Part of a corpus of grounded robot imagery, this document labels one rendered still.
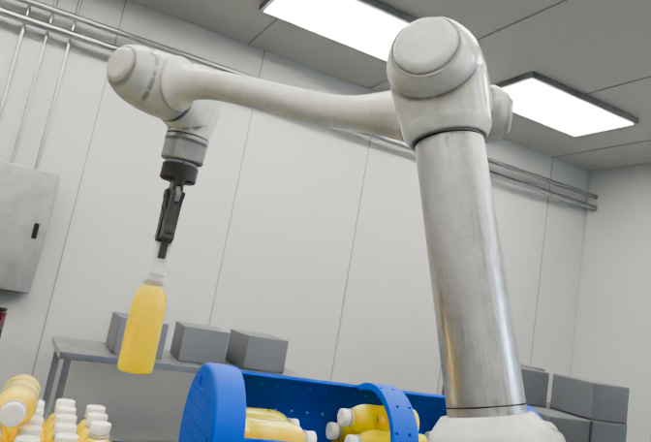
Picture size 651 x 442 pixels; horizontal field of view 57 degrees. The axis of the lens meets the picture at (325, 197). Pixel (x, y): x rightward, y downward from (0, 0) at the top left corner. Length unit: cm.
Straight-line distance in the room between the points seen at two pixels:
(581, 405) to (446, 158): 424
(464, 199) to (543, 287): 601
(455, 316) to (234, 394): 61
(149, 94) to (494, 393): 76
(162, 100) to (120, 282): 358
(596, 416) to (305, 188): 280
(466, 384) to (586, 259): 645
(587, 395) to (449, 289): 418
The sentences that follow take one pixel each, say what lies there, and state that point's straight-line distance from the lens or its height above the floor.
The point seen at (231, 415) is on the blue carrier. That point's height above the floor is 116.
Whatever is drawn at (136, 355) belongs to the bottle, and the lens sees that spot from 125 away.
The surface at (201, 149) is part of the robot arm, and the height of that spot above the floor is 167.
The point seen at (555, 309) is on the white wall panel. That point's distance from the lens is 695.
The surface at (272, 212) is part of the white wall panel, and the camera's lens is 499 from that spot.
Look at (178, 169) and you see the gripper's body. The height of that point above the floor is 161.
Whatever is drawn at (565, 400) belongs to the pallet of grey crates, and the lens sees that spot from 508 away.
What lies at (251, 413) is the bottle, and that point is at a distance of 144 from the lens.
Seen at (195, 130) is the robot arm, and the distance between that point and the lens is 127.
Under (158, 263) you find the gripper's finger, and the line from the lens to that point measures 125.
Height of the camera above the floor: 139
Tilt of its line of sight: 10 degrees up
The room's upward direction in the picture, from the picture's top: 10 degrees clockwise
